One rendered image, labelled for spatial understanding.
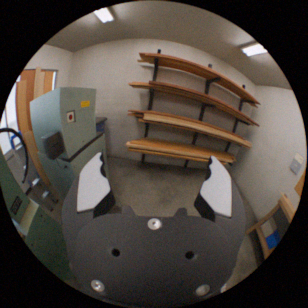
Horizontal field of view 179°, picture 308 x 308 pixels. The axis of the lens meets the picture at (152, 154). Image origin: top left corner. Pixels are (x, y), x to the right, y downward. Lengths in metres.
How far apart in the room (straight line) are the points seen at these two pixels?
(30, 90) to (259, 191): 4.69
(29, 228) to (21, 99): 1.78
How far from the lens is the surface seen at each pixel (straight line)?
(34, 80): 2.31
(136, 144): 1.60
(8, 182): 0.79
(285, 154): 2.50
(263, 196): 2.62
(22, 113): 2.10
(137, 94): 1.92
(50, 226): 0.93
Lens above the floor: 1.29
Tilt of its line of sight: 30 degrees down
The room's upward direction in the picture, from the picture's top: 9 degrees clockwise
